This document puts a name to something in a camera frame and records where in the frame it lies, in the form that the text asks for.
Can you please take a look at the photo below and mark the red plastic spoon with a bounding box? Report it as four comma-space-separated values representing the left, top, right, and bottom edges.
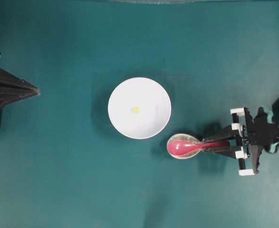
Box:
167, 140, 230, 156

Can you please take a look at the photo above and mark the beige crackle spoon rest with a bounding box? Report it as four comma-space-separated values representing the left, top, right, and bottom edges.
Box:
166, 133, 200, 160

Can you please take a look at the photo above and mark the yellow hexagonal prism block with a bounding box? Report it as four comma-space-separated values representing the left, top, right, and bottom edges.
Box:
131, 106, 140, 113

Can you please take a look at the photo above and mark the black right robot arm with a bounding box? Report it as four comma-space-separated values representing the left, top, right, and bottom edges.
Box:
202, 99, 279, 176

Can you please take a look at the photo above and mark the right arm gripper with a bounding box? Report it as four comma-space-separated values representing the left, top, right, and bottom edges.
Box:
202, 107, 263, 176

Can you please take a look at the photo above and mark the white ceramic bowl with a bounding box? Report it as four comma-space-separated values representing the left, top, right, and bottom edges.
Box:
108, 77, 172, 140

